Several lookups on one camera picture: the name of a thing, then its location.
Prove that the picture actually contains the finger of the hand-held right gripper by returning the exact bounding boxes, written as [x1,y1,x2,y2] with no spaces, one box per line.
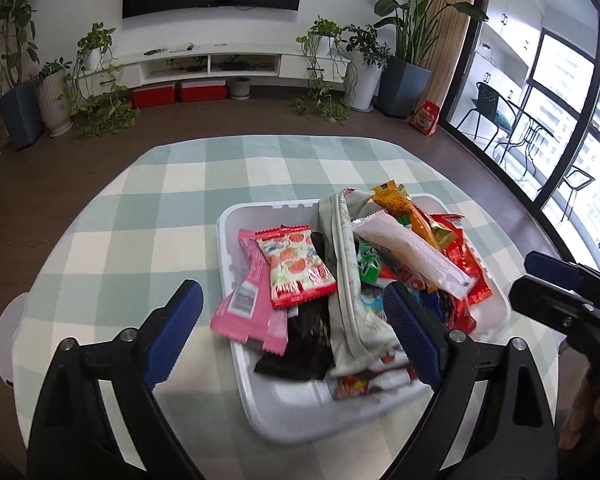
[509,275,596,333]
[524,251,600,293]

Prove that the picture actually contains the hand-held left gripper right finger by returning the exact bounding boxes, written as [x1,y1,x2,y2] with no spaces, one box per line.
[380,281,556,480]

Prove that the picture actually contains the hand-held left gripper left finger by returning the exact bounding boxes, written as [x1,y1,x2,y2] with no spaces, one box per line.
[26,279,206,480]

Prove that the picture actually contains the small red snack packet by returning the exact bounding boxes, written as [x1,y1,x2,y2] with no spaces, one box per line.
[387,260,433,293]

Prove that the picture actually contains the white translucent snack packet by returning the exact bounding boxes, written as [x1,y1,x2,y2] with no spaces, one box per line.
[352,210,476,301]

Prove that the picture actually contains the green snack packet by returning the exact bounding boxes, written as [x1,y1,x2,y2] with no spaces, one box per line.
[356,237,388,286]

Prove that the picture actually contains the pink snack packet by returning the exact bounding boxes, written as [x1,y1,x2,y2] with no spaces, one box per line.
[210,229,290,357]

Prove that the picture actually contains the large red snack packet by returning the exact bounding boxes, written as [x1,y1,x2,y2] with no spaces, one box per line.
[430,212,492,306]

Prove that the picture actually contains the light blue cartoon snack packet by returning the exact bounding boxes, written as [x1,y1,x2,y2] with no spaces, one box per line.
[327,285,421,402]

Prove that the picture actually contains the long grey-white printed packet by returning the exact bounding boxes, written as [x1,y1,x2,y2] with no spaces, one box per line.
[317,187,416,378]

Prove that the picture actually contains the black snack packet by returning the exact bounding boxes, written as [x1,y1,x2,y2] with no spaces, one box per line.
[254,232,333,381]

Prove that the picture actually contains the orange snack packet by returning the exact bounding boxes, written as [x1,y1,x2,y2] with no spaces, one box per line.
[371,181,441,251]

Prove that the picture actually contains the strawberry print snack packet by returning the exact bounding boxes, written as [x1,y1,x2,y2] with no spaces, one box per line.
[254,225,338,310]

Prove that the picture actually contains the white plastic tray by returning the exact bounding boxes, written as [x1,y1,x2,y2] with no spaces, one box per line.
[216,192,512,445]

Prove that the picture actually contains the person's right hand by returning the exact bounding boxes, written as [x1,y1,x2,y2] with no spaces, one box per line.
[559,364,600,453]

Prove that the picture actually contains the black balcony chair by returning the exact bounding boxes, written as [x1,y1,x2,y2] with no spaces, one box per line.
[560,165,597,221]
[457,81,516,153]

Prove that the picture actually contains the black balcony table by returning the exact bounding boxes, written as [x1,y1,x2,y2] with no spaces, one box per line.
[502,102,556,176]

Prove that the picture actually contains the green checked tablecloth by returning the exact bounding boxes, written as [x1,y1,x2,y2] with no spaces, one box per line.
[10,135,563,480]

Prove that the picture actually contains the white round stool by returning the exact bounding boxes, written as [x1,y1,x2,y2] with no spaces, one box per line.
[0,292,28,388]

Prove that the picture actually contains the black framed glass door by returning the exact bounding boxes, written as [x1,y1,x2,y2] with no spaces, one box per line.
[440,0,600,281]

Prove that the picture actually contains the red paper bag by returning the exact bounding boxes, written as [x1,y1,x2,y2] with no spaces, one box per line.
[412,100,442,138]

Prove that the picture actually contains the large-leaf plant in blue pot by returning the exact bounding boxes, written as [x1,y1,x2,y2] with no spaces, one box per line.
[360,0,488,118]

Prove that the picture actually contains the white balcony cabinet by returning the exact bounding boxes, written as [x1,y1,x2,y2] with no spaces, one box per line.
[475,0,543,106]

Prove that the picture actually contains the bushy plant in white pot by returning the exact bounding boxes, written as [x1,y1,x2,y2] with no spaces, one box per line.
[342,25,393,112]

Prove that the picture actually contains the beige curtain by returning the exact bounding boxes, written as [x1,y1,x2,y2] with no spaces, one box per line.
[425,0,481,116]

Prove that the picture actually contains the plant in white ribbed pot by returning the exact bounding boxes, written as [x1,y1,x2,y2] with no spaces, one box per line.
[32,57,76,137]

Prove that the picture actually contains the tree in blue square pot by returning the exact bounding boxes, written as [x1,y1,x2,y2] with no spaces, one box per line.
[0,0,46,151]

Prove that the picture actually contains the white television cabinet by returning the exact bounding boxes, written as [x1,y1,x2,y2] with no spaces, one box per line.
[77,42,353,96]

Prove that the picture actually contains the trailing pothos in white pot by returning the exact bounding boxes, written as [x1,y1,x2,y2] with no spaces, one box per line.
[292,17,353,123]
[65,22,141,138]

